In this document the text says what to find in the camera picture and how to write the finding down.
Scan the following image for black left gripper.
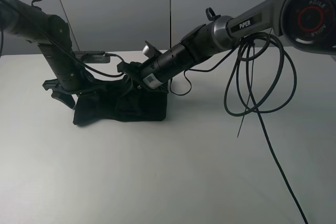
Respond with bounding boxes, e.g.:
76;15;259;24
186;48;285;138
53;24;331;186
41;76;111;110

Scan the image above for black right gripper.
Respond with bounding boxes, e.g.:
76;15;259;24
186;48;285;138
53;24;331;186
117;61;168;93

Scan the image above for black printed t-shirt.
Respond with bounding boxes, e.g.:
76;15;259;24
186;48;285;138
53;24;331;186
73;77;168;126

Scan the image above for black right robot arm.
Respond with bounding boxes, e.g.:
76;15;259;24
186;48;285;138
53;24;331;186
117;0;335;89

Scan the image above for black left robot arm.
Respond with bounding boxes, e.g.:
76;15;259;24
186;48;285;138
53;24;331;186
1;0;107;109

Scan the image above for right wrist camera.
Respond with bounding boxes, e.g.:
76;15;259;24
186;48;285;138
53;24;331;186
142;40;162;58

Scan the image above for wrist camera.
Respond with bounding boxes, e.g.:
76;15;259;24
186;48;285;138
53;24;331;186
142;40;162;58
74;51;111;64

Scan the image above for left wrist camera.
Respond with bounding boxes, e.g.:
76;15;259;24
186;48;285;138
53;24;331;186
74;51;111;64

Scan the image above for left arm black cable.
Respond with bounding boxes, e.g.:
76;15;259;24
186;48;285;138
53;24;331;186
0;0;132;78

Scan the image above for right arm black cables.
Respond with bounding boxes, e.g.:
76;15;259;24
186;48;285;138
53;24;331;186
167;7;310;224

